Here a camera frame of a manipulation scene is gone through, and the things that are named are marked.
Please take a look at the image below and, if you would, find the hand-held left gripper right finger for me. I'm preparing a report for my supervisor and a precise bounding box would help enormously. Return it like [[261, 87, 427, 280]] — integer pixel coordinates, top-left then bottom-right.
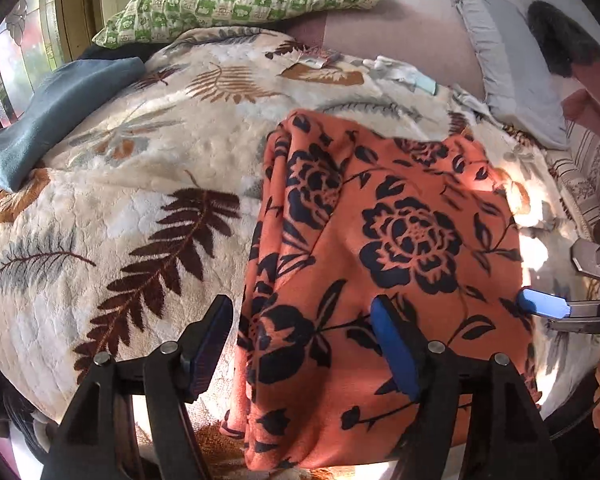
[[369, 294, 560, 480]]

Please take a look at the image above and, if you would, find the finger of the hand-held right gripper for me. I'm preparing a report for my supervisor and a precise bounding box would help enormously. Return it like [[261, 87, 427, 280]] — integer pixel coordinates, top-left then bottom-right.
[[516, 287, 600, 333], [570, 237, 600, 288]]

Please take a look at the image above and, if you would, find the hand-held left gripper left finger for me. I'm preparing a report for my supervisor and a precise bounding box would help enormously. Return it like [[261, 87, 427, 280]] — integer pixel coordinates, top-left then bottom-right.
[[40, 294, 235, 480]]

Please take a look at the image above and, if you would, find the orange black floral cloth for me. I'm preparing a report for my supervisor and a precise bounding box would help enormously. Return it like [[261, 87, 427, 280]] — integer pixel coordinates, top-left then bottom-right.
[[219, 109, 543, 472]]

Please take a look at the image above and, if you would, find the striped pillow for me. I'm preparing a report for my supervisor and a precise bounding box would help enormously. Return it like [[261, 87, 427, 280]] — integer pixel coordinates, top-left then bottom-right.
[[545, 120, 600, 231]]

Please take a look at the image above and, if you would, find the grey white crumpled cloth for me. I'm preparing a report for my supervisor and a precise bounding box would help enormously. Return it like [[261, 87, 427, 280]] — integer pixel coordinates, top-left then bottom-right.
[[450, 85, 492, 117]]

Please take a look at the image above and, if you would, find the cream leaf-print blanket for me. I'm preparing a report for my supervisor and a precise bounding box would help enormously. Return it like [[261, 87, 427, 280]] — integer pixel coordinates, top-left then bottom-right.
[[0, 26, 600, 480]]

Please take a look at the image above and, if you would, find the dark furry cushion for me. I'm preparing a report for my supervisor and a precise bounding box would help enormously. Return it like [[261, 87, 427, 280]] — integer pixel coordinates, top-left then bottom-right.
[[526, 1, 600, 78]]

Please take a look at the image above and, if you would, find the grey frilled pillow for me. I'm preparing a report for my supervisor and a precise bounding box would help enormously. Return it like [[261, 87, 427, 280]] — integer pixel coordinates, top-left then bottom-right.
[[439, 0, 571, 151]]

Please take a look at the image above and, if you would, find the white glove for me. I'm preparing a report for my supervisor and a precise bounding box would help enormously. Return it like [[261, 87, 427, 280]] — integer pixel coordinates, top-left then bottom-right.
[[365, 55, 418, 86]]

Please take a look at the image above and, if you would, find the blue fleece cloth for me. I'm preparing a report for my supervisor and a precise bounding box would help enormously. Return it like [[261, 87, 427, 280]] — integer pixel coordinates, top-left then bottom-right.
[[0, 56, 146, 193]]

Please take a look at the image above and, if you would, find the pink mattress sheet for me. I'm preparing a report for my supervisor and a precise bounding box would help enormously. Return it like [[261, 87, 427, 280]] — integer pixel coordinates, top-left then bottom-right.
[[290, 0, 486, 101]]

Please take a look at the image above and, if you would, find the red white card packet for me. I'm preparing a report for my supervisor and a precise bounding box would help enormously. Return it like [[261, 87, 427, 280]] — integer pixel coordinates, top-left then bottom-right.
[[287, 50, 341, 70]]

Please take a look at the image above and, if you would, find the dark cloth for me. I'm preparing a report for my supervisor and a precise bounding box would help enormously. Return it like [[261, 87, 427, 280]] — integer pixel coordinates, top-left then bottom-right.
[[77, 42, 131, 63]]

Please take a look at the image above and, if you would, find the green checked pillow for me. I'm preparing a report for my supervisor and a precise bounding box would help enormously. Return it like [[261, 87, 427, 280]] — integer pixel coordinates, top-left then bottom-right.
[[92, 0, 387, 50]]

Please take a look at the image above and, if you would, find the stained glass window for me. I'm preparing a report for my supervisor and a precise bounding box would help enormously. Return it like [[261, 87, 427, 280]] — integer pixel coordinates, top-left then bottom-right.
[[0, 0, 101, 131]]

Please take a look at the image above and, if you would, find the black cable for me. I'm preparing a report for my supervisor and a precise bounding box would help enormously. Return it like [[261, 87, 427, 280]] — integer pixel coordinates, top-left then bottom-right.
[[550, 360, 600, 438]]

